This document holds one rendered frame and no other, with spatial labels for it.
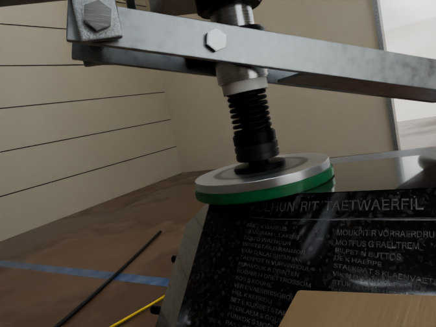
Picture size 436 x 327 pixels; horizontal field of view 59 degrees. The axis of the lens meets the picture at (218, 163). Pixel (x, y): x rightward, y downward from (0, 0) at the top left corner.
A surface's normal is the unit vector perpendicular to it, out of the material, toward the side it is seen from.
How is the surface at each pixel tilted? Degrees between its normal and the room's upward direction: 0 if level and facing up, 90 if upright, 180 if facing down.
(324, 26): 90
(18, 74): 90
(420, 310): 0
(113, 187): 90
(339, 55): 90
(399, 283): 45
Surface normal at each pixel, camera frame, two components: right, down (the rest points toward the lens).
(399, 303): -0.20, -0.97
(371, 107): -0.54, 0.22
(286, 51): 0.30, 0.06
